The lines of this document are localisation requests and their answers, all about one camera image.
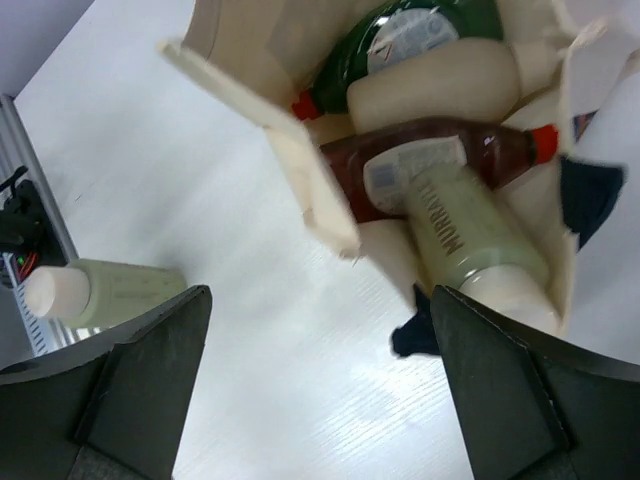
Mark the aluminium mounting rail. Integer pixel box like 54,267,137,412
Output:
1,94,77,266

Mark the beige canvas tote bag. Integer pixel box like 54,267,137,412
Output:
160,1,639,337

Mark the beige pump bottle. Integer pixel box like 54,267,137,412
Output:
347,38,562,134

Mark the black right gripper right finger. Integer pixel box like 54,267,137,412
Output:
431,286,639,479

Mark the dark red bottle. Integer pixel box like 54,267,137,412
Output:
320,117,559,223

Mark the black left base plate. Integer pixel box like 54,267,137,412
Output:
1,166,44,281

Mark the green bottle white cap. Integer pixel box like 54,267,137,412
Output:
27,259,187,329

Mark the green bottle red cap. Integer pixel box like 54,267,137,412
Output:
291,0,504,120

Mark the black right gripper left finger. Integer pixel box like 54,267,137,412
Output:
1,285,213,479

